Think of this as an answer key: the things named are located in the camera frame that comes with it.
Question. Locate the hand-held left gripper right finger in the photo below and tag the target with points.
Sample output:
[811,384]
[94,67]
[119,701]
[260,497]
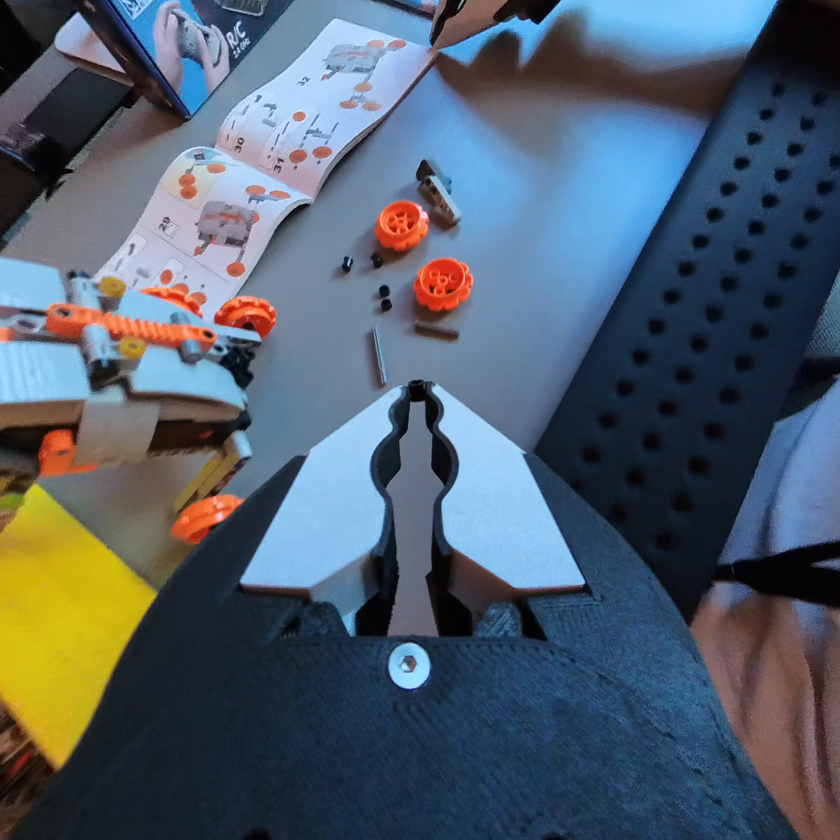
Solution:
[512,525]

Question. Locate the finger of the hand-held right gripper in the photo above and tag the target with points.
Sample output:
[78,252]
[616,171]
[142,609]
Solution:
[469,23]

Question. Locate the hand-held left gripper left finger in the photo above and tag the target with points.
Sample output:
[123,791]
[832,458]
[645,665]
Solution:
[315,525]

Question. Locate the dark grey axle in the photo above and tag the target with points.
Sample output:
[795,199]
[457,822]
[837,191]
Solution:
[379,354]
[436,331]

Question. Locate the orange toothed wheel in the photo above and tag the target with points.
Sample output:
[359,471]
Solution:
[444,283]
[401,224]

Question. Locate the yellow plastic parts bin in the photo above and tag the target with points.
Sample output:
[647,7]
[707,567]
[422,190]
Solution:
[59,623]

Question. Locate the grey beam assembly blue pin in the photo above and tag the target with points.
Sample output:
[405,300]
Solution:
[441,197]

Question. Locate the open instruction booklet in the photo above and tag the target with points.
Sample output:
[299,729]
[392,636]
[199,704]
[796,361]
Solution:
[308,118]

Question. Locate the grey orange toy robot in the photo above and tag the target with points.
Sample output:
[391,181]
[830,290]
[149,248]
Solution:
[164,387]

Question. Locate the blue robot kit box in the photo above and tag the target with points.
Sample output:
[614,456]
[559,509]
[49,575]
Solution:
[197,59]

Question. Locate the black perforated chair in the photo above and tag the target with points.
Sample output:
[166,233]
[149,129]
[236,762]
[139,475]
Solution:
[722,295]

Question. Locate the tan wooden board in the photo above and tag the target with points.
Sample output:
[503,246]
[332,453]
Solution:
[82,46]

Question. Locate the black flat case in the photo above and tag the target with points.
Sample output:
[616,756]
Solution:
[72,111]

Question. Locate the small black box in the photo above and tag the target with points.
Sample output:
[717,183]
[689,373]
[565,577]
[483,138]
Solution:
[26,148]

